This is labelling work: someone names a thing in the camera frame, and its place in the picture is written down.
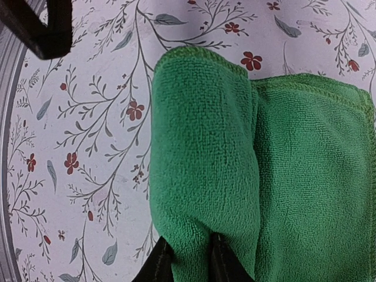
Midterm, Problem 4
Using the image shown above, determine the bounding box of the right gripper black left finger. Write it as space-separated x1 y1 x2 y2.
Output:
132 237 174 282

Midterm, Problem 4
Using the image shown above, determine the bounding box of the green microfibre towel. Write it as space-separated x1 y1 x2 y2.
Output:
149 47 375 281

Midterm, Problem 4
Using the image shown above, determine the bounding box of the front aluminium rail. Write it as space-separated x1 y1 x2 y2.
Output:
1 24 26 282

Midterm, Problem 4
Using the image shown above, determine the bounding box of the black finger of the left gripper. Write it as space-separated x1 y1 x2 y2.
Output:
1 0 73 60

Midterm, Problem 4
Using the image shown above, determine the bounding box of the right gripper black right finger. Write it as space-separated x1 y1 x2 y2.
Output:
210 233 254 282

